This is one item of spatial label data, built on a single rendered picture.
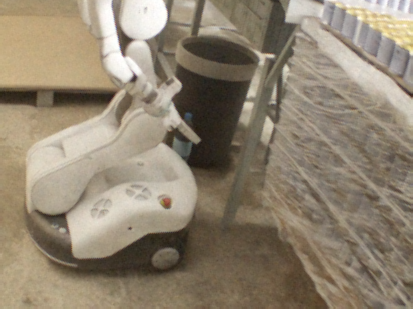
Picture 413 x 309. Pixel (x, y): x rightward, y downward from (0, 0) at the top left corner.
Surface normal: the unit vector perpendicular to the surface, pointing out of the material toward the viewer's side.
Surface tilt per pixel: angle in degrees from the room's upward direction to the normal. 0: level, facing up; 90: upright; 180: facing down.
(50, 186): 90
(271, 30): 90
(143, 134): 90
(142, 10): 89
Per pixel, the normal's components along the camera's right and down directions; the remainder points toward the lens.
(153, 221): 0.35, 0.53
